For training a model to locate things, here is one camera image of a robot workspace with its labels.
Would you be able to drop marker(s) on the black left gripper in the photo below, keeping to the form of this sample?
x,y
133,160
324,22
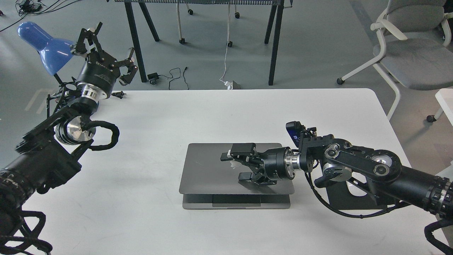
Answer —
x,y
97,69

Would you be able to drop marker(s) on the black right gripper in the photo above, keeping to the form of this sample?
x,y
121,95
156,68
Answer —
x,y
274,167

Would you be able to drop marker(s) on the grey laptop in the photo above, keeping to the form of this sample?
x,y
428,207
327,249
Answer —
x,y
207,183

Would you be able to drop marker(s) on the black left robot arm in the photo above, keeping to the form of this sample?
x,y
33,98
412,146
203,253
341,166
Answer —
x,y
49,153

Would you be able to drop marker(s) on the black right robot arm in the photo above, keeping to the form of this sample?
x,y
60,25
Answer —
x,y
327,160

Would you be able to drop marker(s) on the black plug on table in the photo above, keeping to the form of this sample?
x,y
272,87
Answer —
x,y
119,94

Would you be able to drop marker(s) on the blue desk lamp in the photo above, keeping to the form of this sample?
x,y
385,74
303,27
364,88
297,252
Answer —
x,y
54,52

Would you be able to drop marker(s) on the black mouse pad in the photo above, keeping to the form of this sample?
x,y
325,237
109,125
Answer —
x,y
341,199

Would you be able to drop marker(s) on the white computer mouse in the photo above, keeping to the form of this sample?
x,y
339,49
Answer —
x,y
357,187

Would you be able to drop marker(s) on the grey office chair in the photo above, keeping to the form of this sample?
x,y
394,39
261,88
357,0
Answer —
x,y
416,63

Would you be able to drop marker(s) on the white object at right edge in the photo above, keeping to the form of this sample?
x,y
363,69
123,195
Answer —
x,y
445,99

